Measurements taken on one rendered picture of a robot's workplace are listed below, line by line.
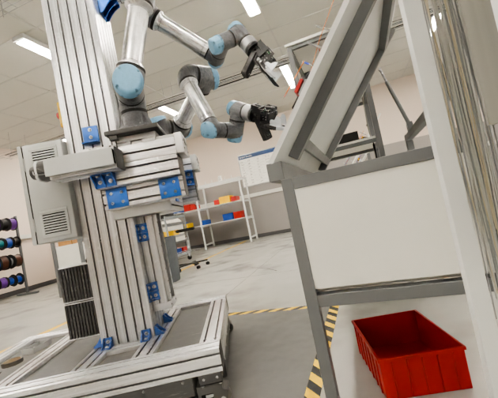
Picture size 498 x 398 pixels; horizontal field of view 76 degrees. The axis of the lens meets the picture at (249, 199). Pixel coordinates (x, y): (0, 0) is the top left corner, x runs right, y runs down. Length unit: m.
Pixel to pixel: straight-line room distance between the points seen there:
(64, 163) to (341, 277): 1.10
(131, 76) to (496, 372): 1.38
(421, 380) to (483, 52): 1.01
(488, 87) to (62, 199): 1.60
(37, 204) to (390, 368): 1.61
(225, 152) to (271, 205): 2.08
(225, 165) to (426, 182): 8.64
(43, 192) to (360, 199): 1.39
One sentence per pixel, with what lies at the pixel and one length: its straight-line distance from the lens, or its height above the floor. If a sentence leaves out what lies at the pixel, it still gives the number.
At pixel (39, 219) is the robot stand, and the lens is 1.77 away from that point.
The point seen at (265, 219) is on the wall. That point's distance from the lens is 9.13.
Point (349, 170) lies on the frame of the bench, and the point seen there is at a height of 0.78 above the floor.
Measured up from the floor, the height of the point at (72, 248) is 0.73.
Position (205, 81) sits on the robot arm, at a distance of 1.80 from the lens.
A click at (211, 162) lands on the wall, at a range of 9.71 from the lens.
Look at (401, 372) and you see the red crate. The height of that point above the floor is 0.09.
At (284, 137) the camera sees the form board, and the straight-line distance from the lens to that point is 1.11.
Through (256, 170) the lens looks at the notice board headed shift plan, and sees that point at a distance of 9.18.
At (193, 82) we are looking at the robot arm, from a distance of 1.70.
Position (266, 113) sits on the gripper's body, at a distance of 1.43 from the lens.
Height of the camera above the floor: 0.71
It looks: 3 degrees up
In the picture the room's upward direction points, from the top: 11 degrees counter-clockwise
